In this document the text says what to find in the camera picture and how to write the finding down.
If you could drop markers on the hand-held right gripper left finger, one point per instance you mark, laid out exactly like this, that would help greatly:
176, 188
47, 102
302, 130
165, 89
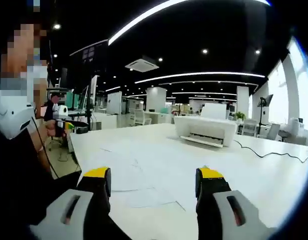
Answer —
69, 220

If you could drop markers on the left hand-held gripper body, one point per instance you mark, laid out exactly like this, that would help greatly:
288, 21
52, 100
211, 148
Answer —
62, 111

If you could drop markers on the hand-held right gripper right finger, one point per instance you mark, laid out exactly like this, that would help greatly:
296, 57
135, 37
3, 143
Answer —
218, 220

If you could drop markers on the stack of white printing papers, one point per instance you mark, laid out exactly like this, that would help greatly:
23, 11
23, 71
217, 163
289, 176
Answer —
148, 175

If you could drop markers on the person's left hand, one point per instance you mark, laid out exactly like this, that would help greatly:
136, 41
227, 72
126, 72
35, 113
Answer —
51, 128

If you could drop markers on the black monitor stand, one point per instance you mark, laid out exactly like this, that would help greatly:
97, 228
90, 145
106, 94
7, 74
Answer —
89, 105

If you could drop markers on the white chest-worn device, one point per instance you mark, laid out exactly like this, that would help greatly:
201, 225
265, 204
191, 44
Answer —
11, 120

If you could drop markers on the person in dark clothing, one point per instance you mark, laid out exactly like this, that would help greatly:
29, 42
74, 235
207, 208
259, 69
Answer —
19, 187

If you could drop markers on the large black monitor screen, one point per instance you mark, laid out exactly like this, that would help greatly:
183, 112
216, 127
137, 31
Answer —
93, 60

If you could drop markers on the white office chair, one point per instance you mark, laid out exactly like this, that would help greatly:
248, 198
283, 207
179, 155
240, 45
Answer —
141, 117
249, 127
273, 131

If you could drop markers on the ceiling air conditioner unit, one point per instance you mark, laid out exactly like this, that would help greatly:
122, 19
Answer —
141, 64

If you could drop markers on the white printer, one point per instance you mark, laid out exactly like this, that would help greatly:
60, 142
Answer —
206, 126

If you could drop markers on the green potted plant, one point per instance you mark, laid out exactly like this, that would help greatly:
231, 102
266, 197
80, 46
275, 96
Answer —
239, 116

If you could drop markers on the black tablet on tripod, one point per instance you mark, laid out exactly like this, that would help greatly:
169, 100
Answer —
267, 98

